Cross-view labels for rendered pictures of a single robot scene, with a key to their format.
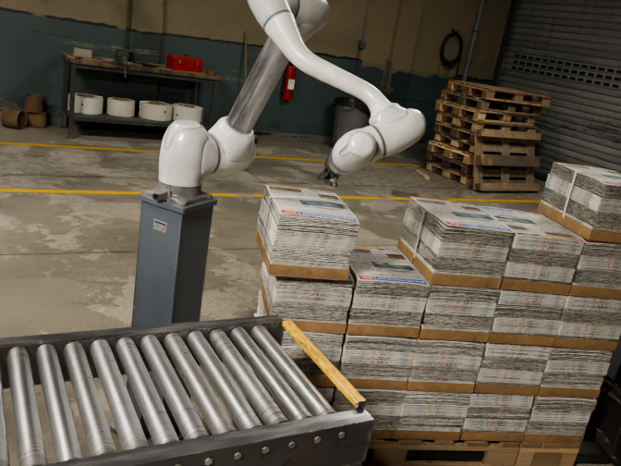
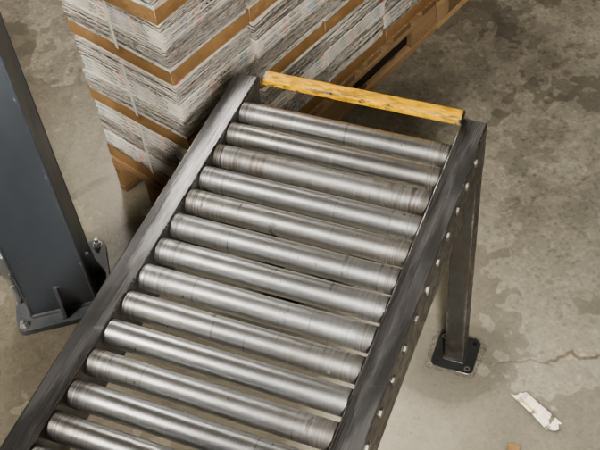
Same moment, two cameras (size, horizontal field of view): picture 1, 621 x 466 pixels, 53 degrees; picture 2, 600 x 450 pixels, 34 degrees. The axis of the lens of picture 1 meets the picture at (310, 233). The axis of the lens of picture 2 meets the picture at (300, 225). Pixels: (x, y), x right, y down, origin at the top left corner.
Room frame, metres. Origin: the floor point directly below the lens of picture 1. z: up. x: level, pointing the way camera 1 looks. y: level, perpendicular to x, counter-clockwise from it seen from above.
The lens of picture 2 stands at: (0.30, 0.86, 2.20)
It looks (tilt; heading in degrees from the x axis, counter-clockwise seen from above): 49 degrees down; 328
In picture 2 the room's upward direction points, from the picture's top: 7 degrees counter-clockwise
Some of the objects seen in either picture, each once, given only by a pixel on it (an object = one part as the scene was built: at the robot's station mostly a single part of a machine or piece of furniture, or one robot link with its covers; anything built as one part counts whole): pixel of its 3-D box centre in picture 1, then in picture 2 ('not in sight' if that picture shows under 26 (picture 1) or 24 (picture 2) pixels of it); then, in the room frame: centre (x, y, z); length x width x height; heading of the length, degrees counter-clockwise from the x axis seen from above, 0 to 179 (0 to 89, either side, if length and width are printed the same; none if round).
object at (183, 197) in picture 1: (176, 190); not in sight; (2.14, 0.50, 1.03); 0.22 x 0.18 x 0.06; 156
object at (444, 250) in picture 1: (451, 241); not in sight; (2.36, -0.56, 0.95); 0.38 x 0.29 x 0.23; 15
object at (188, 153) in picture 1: (185, 151); not in sight; (2.17, 0.49, 1.17); 0.18 x 0.16 x 0.22; 143
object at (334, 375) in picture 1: (320, 359); (361, 96); (1.50, -0.09, 0.81); 0.43 x 0.03 x 0.02; 31
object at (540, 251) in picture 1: (518, 248); not in sight; (2.43, -0.85, 0.95); 0.38 x 0.29 x 0.23; 13
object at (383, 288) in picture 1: (394, 356); (274, 1); (2.33, -0.43, 0.42); 1.17 x 0.39 x 0.83; 103
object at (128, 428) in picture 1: (116, 395); (255, 307); (1.24, 0.38, 0.77); 0.47 x 0.05 x 0.05; 31
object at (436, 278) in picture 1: (446, 262); not in sight; (2.36, -0.56, 0.86); 0.38 x 0.29 x 0.04; 15
